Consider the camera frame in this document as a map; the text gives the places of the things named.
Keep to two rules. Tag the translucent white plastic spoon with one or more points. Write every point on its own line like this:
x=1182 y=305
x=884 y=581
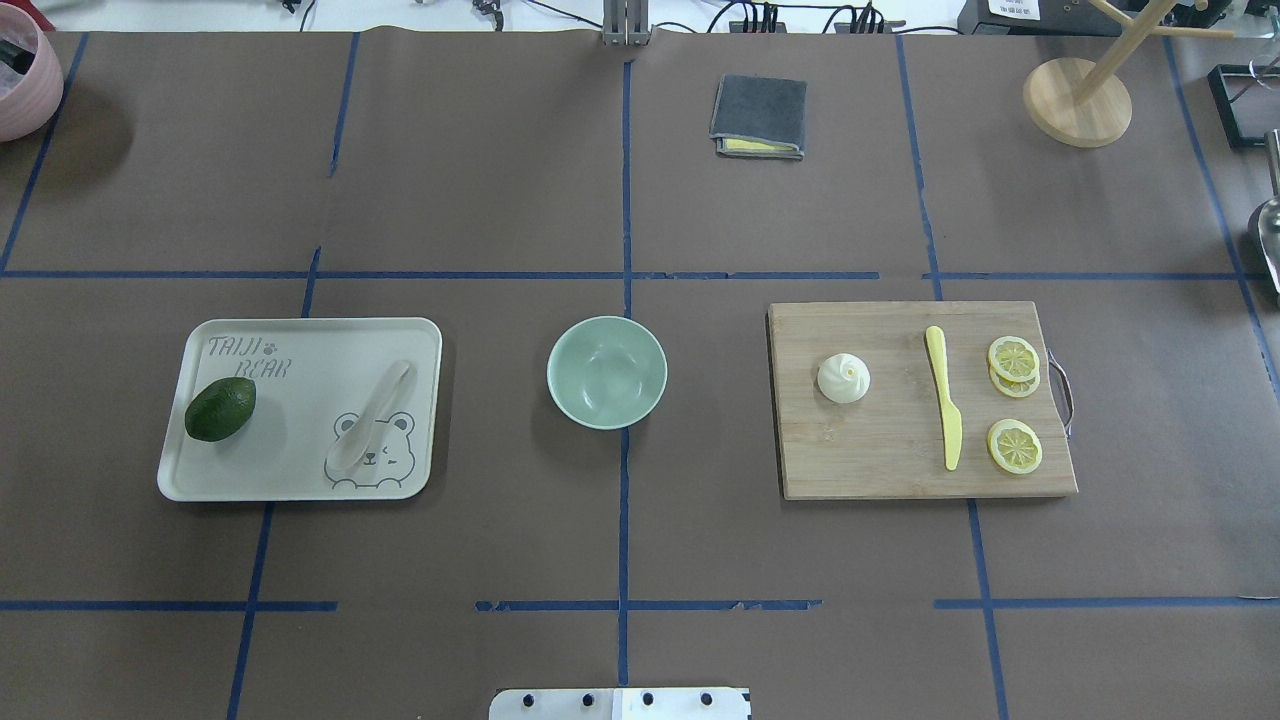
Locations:
x=352 y=443

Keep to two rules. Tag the light green bowl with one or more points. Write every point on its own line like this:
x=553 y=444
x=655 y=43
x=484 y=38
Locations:
x=607 y=372

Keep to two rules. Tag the white steamed bun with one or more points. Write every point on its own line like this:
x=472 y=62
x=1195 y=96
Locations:
x=843 y=378

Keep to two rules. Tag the pink ice bowl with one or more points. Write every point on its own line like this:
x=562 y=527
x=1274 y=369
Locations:
x=33 y=80

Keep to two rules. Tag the wooden cutting board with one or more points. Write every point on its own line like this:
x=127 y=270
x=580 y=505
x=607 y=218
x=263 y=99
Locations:
x=889 y=444

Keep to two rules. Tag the grey folded cloth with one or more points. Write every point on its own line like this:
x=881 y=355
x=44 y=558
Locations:
x=759 y=117

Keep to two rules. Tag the cream bear serving tray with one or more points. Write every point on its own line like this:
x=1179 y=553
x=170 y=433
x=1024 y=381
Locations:
x=313 y=379

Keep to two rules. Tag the yellow plastic knife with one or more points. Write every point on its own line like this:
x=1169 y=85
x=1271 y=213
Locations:
x=951 y=419

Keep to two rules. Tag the lemon slice under upper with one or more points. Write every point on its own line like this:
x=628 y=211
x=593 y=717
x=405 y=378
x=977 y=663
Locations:
x=1012 y=389

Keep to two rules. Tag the lower lemon slice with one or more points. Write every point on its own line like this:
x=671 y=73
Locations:
x=1014 y=446

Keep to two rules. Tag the wooden mug tree stand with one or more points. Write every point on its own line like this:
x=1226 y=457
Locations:
x=1082 y=103

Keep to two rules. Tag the metal scoop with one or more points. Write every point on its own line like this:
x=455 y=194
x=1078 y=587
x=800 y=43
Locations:
x=1265 y=219

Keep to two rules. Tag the black glass rack tray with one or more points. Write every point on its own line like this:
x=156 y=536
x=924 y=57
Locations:
x=1247 y=100

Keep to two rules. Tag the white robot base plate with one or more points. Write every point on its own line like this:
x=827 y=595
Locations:
x=714 y=702

